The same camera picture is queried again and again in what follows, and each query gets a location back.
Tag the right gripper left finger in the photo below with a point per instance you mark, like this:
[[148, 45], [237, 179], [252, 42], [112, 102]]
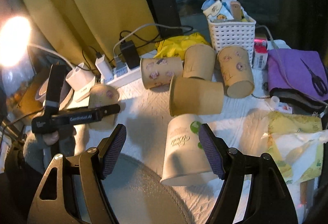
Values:
[[55, 200]]

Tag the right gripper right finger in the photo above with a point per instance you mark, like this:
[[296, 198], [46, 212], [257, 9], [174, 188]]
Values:
[[269, 200]]

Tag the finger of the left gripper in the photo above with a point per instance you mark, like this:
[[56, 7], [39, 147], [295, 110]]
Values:
[[84, 115], [56, 79]]

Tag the brown patterned paper cup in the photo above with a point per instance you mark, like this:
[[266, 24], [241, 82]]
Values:
[[103, 95]]

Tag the brown floral cup lying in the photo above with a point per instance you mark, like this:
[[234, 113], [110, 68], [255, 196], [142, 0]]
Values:
[[159, 71]]

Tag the white paper cup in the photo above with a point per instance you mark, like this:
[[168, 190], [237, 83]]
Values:
[[185, 162]]

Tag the plain brown cup lying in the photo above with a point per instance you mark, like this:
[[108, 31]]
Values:
[[195, 96]]

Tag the brown cup back middle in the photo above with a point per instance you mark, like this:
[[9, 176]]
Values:
[[199, 62]]

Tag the brown floral cup right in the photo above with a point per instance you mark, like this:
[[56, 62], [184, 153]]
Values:
[[236, 71]]

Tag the purple bowl stack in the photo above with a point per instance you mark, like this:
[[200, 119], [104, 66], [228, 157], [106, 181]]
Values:
[[65, 97]]

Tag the white USB charger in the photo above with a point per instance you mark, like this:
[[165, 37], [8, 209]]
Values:
[[104, 68]]

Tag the white power strip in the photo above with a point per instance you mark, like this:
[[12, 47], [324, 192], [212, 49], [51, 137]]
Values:
[[122, 76]]

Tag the white tablecloth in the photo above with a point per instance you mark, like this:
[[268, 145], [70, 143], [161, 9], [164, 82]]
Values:
[[146, 116]]

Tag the round grey mat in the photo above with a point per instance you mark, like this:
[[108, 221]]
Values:
[[136, 195]]

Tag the yellow tissue pack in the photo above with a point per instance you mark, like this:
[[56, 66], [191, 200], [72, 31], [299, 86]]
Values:
[[295, 143]]

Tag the white desk lamp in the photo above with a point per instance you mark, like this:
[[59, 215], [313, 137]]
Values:
[[15, 39]]

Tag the black power adapter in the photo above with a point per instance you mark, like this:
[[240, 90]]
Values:
[[130, 54]]

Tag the yellow curtain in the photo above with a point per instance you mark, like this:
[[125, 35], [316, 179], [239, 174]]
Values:
[[78, 28]]

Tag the yellow plastic bag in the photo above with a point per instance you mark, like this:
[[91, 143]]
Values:
[[177, 46]]

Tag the black scissors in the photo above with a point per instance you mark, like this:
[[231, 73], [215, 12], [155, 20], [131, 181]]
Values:
[[317, 82]]

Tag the purple cloth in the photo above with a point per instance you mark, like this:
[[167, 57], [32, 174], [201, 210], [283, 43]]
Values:
[[291, 70]]

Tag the pink white small box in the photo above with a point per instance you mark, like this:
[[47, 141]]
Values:
[[260, 53]]

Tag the white plastic basket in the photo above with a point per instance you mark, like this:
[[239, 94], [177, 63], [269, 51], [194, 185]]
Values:
[[233, 33]]

